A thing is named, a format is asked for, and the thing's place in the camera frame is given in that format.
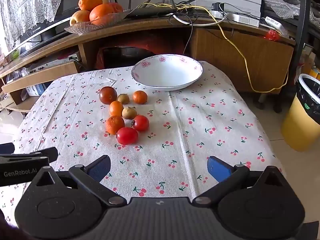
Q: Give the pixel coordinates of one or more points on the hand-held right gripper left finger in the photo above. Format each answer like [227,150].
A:
[100,168]

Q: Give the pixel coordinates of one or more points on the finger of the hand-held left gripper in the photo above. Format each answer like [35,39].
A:
[37,153]
[6,147]

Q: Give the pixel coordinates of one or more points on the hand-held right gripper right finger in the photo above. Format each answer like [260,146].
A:
[220,170]

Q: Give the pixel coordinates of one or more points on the mandarin orange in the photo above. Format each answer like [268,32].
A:
[116,108]
[140,97]
[115,125]

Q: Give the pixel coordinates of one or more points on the dark red tomato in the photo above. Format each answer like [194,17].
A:
[108,95]

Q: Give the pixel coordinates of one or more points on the white flowered bowl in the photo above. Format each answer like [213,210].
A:
[167,75]

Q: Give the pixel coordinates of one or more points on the cherry print tablecloth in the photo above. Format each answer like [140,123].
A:
[175,130]

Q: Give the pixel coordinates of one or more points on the white blue carton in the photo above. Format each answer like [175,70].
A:
[35,89]

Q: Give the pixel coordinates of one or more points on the yellow trash bin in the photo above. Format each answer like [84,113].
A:
[297,125]

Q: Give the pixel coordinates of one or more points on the silver set-top box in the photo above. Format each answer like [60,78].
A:
[50,63]

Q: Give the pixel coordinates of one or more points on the wooden television cabinet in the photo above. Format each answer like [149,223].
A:
[225,62]

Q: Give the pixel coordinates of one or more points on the black trash bag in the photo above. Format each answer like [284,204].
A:
[310,97]

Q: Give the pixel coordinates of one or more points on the glass fruit plate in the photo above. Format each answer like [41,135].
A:
[82,28]

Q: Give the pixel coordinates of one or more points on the red plastic bag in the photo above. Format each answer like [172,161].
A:
[160,43]

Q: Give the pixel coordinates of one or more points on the yellow apple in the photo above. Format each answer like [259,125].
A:
[80,17]

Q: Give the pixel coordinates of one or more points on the white lace cloth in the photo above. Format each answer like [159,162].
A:
[30,2]

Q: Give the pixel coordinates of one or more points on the white power strip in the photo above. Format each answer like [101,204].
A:
[242,20]

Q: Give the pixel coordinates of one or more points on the large orange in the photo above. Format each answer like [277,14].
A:
[90,2]
[101,13]

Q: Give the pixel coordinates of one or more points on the white modem box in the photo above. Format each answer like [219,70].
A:
[275,24]

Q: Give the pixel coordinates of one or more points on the black television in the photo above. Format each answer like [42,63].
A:
[75,0]

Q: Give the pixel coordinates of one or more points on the black metal rack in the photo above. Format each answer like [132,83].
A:
[301,30]

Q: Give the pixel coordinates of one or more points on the red apple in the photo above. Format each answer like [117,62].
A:
[117,7]

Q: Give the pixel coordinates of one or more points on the black power adapter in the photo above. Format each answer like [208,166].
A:
[217,6]

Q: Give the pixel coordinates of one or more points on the black router with antennas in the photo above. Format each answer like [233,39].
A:
[150,11]

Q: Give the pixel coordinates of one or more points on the bubble wrap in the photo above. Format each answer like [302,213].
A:
[282,7]

